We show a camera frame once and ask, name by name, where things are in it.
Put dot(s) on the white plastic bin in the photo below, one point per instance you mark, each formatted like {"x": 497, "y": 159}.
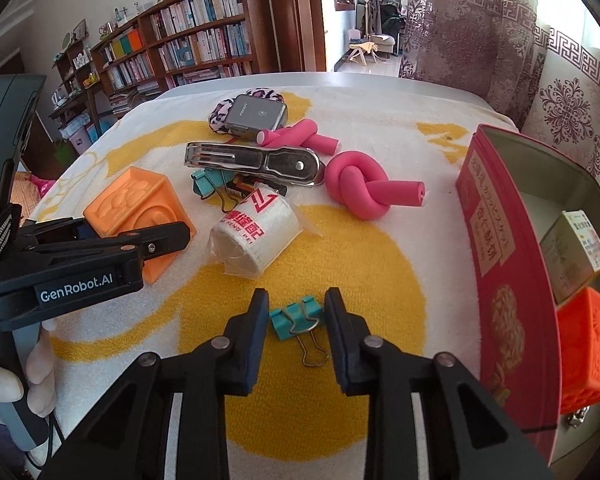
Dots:
{"x": 77, "y": 135}

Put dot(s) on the purple sheer patterned curtain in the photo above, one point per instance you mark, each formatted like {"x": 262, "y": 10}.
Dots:
{"x": 460, "y": 35}

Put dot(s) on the dark orange rubber cube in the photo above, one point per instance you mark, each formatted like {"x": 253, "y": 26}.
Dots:
{"x": 590, "y": 345}

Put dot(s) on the leopard print scrunchie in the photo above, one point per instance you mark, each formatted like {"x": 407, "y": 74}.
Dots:
{"x": 220, "y": 115}

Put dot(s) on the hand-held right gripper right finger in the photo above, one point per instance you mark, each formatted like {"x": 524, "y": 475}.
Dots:
{"x": 337, "y": 340}

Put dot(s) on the white patterned curtain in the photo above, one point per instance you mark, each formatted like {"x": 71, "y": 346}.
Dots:
{"x": 570, "y": 100}

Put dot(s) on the light orange rubber cube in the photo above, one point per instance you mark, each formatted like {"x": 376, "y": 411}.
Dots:
{"x": 130, "y": 195}

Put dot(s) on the grey armchair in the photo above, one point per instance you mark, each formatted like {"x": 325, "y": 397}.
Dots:
{"x": 382, "y": 42}

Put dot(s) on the silver nail clipper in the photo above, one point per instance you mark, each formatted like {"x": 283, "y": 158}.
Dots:
{"x": 577, "y": 416}

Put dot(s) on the person's left hand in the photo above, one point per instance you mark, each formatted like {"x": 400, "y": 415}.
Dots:
{"x": 0, "y": 382}

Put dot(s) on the pale green ointment box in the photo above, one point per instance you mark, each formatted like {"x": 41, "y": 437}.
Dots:
{"x": 570, "y": 255}

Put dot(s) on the red rectangular tin box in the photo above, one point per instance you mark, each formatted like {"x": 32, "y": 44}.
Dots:
{"x": 495, "y": 270}

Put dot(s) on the rows of books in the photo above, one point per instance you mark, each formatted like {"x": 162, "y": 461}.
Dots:
{"x": 200, "y": 15}

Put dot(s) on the small black orange object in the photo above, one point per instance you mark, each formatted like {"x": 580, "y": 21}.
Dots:
{"x": 245, "y": 186}

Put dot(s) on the white bandage roll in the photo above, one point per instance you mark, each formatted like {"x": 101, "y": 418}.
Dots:
{"x": 255, "y": 230}

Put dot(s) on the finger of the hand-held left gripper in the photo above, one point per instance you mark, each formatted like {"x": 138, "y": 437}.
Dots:
{"x": 55, "y": 227}
{"x": 165, "y": 237}

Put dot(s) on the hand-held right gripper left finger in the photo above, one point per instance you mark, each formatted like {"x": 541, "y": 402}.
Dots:
{"x": 252, "y": 340}

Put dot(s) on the pink cloth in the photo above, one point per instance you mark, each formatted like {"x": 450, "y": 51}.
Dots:
{"x": 42, "y": 185}

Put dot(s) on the pink foam hair curler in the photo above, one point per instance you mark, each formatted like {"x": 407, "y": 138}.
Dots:
{"x": 355, "y": 180}
{"x": 300, "y": 132}

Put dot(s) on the wooden bookshelf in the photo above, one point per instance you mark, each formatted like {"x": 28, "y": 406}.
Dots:
{"x": 265, "y": 20}

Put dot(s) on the yellow white printed towel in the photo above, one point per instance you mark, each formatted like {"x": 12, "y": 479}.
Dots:
{"x": 355, "y": 270}

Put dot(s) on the teal binder clip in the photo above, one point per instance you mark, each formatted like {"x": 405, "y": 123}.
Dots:
{"x": 205, "y": 182}
{"x": 292, "y": 317}

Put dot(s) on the small wooden stool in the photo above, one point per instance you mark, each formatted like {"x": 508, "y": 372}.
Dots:
{"x": 365, "y": 49}

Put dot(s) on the grey power bank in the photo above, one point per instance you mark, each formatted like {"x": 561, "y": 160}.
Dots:
{"x": 255, "y": 115}

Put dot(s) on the wooden door frame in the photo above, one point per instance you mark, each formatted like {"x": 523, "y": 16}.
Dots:
{"x": 310, "y": 10}

